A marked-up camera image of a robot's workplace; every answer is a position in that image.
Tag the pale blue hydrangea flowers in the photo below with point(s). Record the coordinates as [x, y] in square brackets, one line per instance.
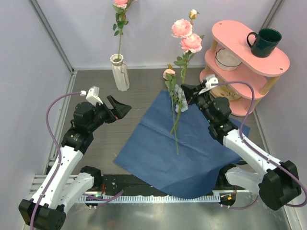
[180, 97]

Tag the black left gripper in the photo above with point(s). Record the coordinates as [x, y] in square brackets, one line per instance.
[118, 111]

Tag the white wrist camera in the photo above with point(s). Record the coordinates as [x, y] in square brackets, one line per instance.
[93, 95]
[209, 82]

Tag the single pink rose stem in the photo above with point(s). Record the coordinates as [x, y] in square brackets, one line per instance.
[121, 8]

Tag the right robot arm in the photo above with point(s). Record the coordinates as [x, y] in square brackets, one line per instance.
[275, 182]

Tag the dark green mug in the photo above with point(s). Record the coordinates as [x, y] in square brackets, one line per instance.
[266, 40]

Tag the two-bloom pink rose stem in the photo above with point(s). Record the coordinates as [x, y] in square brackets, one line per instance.
[190, 43]

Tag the white ribbed ceramic vase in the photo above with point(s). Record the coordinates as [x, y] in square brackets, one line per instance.
[120, 73]

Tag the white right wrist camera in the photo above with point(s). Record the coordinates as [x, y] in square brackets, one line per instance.
[209, 82]

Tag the blue wrapping paper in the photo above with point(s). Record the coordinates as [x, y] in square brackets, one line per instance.
[185, 165]

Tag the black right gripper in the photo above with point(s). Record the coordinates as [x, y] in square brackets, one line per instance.
[189, 90]

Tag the pink three-tier shelf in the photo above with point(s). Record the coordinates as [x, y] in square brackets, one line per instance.
[260, 73]

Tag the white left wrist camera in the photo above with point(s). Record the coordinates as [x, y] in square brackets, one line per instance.
[93, 95]

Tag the peach rose stem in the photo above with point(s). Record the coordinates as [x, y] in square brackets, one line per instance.
[169, 76]

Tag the slotted grey cable duct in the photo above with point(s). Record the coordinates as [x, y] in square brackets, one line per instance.
[166, 199]

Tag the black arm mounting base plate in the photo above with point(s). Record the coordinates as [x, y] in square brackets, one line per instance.
[134, 186]

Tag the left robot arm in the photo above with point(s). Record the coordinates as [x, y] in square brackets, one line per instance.
[48, 207]

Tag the white scalloped bowl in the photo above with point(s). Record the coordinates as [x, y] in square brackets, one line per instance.
[226, 60]

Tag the floral yellow plate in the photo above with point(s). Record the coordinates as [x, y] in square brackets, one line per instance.
[226, 91]

